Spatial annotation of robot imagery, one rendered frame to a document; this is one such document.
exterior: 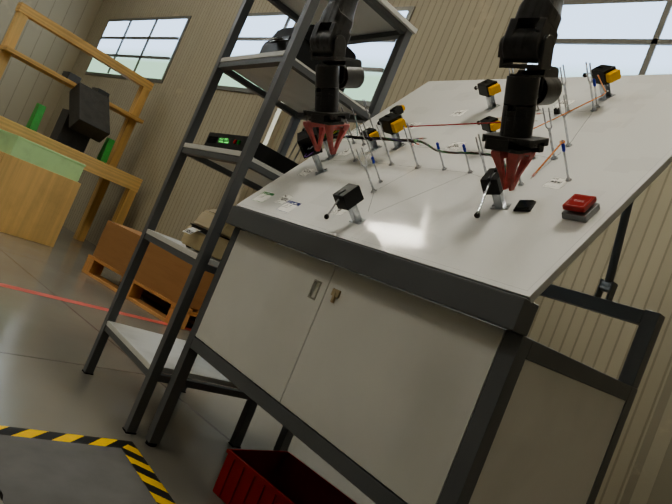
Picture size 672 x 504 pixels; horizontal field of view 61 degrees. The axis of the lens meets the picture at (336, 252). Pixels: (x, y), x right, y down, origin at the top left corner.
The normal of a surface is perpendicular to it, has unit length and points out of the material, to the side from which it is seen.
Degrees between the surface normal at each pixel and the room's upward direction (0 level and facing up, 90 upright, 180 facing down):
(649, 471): 90
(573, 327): 90
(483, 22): 90
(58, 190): 90
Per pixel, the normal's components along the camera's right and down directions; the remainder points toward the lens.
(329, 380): -0.70, -0.33
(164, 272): -0.53, -0.26
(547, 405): 0.60, 0.21
